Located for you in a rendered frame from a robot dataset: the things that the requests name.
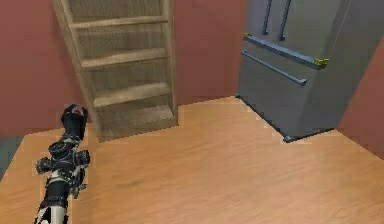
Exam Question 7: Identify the light wooden shelf unit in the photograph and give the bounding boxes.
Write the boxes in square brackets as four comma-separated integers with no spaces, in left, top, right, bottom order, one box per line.
[51,0,179,143]

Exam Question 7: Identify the black fridge door handle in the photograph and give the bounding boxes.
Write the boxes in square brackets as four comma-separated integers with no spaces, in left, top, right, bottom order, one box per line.
[278,0,293,42]
[261,0,274,36]

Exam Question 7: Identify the grey fridge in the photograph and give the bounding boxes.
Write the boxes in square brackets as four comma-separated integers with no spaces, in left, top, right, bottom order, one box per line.
[234,0,384,144]

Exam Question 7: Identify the grey fridge drawer handle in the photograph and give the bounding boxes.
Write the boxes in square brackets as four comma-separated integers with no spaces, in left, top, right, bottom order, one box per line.
[241,49,308,87]

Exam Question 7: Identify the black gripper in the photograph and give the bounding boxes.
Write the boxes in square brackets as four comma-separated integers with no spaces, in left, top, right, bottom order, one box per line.
[60,103,90,141]

